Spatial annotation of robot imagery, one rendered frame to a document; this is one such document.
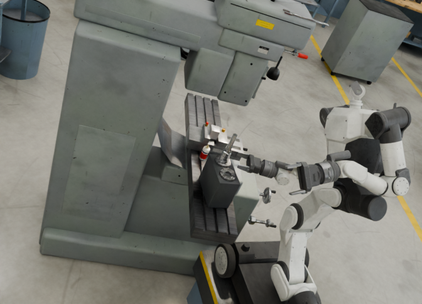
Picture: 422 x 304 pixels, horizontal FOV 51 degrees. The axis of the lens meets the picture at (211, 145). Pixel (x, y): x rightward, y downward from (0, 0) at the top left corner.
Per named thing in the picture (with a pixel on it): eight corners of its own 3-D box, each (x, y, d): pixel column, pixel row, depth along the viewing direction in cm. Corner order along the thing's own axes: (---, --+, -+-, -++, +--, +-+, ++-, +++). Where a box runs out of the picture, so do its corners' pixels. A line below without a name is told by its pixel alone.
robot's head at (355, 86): (366, 94, 210) (358, 80, 211) (368, 93, 202) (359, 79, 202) (354, 101, 212) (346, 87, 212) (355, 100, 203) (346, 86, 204)
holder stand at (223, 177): (217, 179, 254) (230, 153, 243) (228, 208, 239) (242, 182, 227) (198, 178, 249) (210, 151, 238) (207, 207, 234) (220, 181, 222)
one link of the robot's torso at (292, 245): (308, 290, 250) (328, 211, 239) (278, 293, 242) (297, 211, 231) (292, 276, 264) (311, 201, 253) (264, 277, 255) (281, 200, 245)
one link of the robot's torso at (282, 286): (309, 302, 248) (320, 289, 241) (279, 305, 240) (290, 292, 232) (294, 271, 262) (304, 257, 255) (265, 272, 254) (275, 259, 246)
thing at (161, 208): (225, 222, 345) (254, 166, 310) (228, 255, 320) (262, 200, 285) (121, 203, 324) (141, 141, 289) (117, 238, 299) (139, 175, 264)
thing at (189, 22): (227, 43, 243) (241, 9, 232) (232, 63, 226) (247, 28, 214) (79, -1, 222) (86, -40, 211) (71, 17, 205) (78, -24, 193)
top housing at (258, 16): (292, 30, 243) (306, 2, 234) (304, 53, 223) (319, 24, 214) (211, 5, 231) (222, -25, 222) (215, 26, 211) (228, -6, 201)
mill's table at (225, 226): (214, 108, 326) (218, 100, 322) (232, 244, 231) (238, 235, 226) (184, 101, 320) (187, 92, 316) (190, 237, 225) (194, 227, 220)
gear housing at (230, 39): (269, 42, 246) (277, 26, 240) (277, 64, 227) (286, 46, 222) (213, 25, 237) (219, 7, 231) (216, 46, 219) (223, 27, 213)
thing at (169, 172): (231, 159, 306) (237, 147, 299) (237, 196, 280) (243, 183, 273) (161, 144, 293) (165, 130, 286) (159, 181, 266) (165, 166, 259)
